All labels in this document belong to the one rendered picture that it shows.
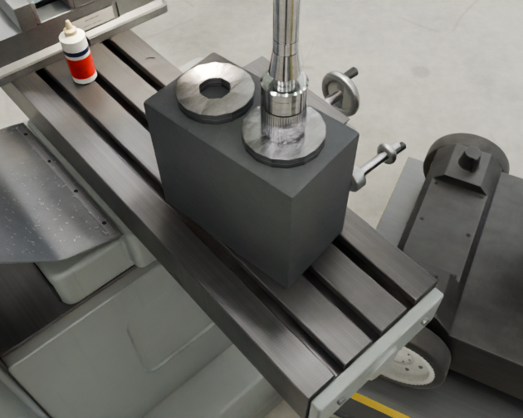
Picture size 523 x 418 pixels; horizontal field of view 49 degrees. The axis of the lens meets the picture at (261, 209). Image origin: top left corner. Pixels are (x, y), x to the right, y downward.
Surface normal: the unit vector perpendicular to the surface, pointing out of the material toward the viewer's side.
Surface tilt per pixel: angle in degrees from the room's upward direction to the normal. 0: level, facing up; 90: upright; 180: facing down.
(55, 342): 90
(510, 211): 0
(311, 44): 0
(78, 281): 90
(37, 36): 90
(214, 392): 0
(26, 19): 90
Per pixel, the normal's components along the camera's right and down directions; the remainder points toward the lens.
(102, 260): 0.66, 0.59
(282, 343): -0.01, -0.60
